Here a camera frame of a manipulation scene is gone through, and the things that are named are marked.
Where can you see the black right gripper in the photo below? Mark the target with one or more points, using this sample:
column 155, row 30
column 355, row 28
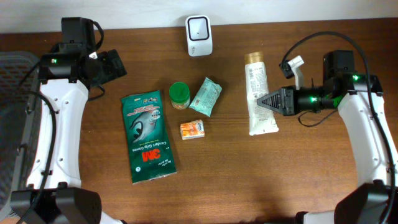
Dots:
column 264, row 98

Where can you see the green 3M gloves packet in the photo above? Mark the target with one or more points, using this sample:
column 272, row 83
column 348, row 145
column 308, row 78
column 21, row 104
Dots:
column 150, row 153

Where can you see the grey plastic mesh basket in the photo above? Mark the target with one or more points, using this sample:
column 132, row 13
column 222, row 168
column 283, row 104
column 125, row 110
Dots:
column 18, row 118

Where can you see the white bamboo print tube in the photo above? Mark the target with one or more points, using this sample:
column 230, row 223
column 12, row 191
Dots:
column 261, row 120

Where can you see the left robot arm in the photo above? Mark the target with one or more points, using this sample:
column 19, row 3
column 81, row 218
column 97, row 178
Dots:
column 65, row 75

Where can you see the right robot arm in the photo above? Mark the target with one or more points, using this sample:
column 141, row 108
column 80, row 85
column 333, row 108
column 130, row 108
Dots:
column 359, row 101

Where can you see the orange small box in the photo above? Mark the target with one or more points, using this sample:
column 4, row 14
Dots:
column 192, row 130

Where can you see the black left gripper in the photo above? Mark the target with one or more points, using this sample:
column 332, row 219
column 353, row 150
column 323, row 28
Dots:
column 113, row 63

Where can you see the green lid jar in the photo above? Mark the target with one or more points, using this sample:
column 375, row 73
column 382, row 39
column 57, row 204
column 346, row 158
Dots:
column 179, row 94

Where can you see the mint green tissue pack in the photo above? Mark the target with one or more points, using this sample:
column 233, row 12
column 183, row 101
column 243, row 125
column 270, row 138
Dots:
column 206, row 97

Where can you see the white barcode scanner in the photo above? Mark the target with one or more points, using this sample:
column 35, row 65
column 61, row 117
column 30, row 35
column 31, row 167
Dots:
column 199, row 35

